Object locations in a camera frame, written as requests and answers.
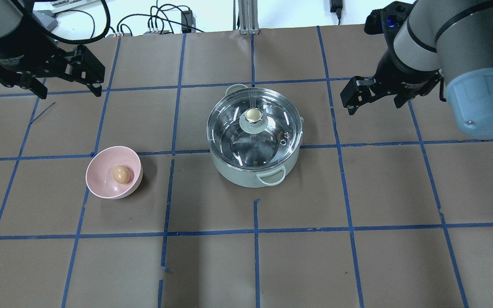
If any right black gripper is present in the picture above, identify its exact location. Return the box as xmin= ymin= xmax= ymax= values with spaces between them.
xmin=340 ymin=50 xmax=443 ymax=116

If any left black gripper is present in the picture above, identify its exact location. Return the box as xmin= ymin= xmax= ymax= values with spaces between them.
xmin=0 ymin=26 xmax=105 ymax=100

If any glass pot lid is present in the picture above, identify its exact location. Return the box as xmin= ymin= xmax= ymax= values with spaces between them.
xmin=207 ymin=88 xmax=303 ymax=172

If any brown egg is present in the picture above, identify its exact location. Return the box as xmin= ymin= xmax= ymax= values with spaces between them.
xmin=112 ymin=165 xmax=131 ymax=184

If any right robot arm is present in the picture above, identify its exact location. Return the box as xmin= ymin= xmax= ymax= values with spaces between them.
xmin=340 ymin=0 xmax=493 ymax=139

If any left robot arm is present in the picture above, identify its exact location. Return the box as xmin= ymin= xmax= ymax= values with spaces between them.
xmin=0 ymin=0 xmax=111 ymax=99

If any light green cooking pot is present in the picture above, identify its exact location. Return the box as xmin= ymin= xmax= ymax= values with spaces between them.
xmin=207 ymin=83 xmax=305 ymax=189

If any pink bowl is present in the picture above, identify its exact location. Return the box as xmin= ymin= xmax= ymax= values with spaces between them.
xmin=85 ymin=146 xmax=143 ymax=199

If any black power adapter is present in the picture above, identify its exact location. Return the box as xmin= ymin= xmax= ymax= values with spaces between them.
xmin=181 ymin=9 xmax=194 ymax=33

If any black cables bundle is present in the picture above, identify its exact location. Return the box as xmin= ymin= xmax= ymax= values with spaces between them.
xmin=54 ymin=0 xmax=206 ymax=37

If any aluminium frame post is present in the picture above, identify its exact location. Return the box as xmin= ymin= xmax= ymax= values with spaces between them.
xmin=238 ymin=0 xmax=260 ymax=35

